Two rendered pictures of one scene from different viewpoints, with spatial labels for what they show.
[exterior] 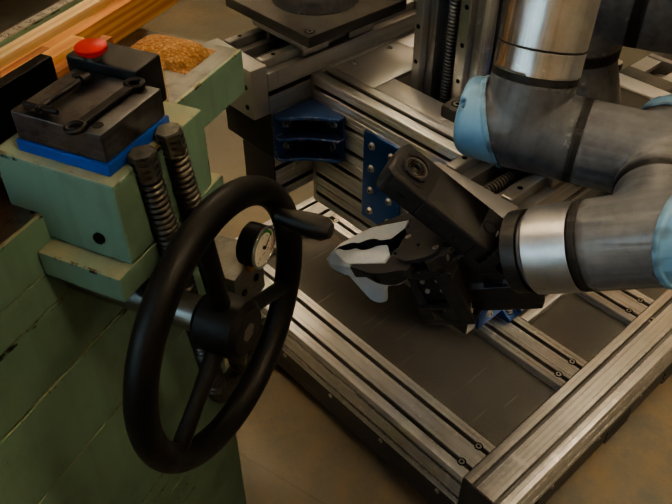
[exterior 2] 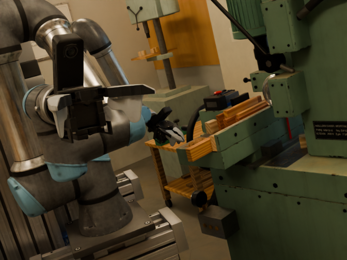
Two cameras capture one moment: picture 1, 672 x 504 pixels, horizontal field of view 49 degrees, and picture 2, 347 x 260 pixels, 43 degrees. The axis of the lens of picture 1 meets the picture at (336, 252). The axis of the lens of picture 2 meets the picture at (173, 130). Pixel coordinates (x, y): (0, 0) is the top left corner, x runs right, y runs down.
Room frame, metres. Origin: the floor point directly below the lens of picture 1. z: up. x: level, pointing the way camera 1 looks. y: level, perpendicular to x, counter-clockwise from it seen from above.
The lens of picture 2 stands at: (2.17, 0.78, 1.31)
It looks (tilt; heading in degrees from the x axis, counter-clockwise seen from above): 13 degrees down; 206
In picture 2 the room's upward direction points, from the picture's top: 14 degrees counter-clockwise
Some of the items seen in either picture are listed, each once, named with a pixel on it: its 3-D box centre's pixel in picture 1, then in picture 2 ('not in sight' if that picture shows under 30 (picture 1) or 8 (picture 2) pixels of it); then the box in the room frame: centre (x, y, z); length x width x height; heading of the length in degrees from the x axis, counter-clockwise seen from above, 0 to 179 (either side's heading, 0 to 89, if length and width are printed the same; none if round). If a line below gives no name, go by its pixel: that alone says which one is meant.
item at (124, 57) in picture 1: (100, 99); (220, 98); (0.59, 0.21, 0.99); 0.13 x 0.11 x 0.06; 156
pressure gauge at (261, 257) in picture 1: (253, 249); (200, 201); (0.77, 0.11, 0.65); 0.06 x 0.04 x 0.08; 156
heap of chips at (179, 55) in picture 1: (166, 47); (201, 141); (0.86, 0.21, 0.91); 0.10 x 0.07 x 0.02; 66
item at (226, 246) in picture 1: (216, 271); (217, 222); (0.80, 0.18, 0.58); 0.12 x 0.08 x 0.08; 66
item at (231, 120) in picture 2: not in sight; (248, 116); (0.67, 0.33, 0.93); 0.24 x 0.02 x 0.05; 156
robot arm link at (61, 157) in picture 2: not in sight; (70, 149); (1.48, 0.19, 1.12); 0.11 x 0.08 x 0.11; 147
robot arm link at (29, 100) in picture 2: not in sight; (47, 106); (1.49, 0.18, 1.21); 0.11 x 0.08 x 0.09; 57
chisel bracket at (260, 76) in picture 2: not in sight; (272, 81); (0.63, 0.43, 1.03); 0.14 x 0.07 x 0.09; 66
